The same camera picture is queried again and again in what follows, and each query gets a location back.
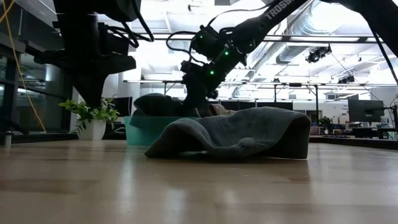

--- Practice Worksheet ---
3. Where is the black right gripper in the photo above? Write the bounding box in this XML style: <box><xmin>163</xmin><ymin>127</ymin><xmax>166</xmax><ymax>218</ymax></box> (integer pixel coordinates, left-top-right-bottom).
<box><xmin>180</xmin><ymin>60</ymin><xmax>225</xmax><ymax>118</ymax></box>

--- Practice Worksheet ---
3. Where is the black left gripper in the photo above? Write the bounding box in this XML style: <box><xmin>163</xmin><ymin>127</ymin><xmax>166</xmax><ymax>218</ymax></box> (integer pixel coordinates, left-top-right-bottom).
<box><xmin>32</xmin><ymin>14</ymin><xmax>137</xmax><ymax>108</ymax></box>

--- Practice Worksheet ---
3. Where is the tan fabric cap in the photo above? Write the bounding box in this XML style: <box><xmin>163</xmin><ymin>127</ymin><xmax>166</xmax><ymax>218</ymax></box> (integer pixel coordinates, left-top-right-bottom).
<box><xmin>208</xmin><ymin>103</ymin><xmax>237</xmax><ymax>116</ymax></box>

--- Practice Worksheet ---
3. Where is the grey denim cap with brim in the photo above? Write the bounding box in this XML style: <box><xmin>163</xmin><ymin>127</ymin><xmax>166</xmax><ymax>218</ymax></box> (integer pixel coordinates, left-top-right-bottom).
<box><xmin>132</xmin><ymin>93</ymin><xmax>185</xmax><ymax>118</ymax></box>

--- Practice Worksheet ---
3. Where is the black screen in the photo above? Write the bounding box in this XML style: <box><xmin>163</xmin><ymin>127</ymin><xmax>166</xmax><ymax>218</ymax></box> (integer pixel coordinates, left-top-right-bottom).
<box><xmin>113</xmin><ymin>96</ymin><xmax>133</xmax><ymax>118</ymax></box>

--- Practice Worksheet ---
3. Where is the small green potted plant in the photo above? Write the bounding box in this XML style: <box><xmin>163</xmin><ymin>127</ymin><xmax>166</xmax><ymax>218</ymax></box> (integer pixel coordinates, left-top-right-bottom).
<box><xmin>58</xmin><ymin>98</ymin><xmax>121</xmax><ymax>141</ymax></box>

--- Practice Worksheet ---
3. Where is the translucent green plastic tray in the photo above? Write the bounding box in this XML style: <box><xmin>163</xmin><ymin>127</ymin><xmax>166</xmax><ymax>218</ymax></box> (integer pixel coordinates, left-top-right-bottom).
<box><xmin>124</xmin><ymin>116</ymin><xmax>200</xmax><ymax>146</ymax></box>

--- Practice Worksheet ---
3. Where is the silver metal standoff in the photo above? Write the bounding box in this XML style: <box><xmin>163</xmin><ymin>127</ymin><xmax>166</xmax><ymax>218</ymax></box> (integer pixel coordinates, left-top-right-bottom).
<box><xmin>3</xmin><ymin>130</ymin><xmax>14</xmax><ymax>149</ymax></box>

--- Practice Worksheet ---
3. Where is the small background plant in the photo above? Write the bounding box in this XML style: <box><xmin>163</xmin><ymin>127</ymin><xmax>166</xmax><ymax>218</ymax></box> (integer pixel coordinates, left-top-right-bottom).
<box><xmin>318</xmin><ymin>116</ymin><xmax>333</xmax><ymax>135</ymax></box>

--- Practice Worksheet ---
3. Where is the large black ceiling fixture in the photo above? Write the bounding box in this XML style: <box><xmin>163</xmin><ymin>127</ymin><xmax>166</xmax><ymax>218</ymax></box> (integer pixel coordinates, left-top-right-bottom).
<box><xmin>305</xmin><ymin>45</ymin><xmax>333</xmax><ymax>64</ymax></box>

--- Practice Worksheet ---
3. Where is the small black ceiling fixture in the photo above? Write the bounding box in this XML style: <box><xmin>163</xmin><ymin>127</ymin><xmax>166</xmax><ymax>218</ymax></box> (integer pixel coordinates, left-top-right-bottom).
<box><xmin>338</xmin><ymin>74</ymin><xmax>356</xmax><ymax>85</ymax></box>

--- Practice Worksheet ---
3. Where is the black computer monitor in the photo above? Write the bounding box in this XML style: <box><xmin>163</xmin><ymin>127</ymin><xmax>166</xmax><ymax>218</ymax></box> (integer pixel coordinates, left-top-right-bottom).
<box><xmin>348</xmin><ymin>99</ymin><xmax>386</xmax><ymax>123</ymax></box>

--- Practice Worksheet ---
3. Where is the black beam with light strips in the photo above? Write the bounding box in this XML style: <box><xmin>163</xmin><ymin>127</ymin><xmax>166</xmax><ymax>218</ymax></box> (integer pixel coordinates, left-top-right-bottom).
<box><xmin>136</xmin><ymin>32</ymin><xmax>398</xmax><ymax>44</ymax></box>

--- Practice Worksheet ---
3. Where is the black aluminium rig frame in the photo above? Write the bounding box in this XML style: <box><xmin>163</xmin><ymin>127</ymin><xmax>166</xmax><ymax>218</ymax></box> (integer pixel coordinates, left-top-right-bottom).
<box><xmin>0</xmin><ymin>132</ymin><xmax>398</xmax><ymax>151</ymax></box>

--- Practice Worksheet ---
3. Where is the hanging yellow cable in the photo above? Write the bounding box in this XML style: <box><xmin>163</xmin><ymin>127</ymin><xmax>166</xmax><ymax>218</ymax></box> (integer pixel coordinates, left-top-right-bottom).
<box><xmin>0</xmin><ymin>0</ymin><xmax>47</xmax><ymax>134</ymax></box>

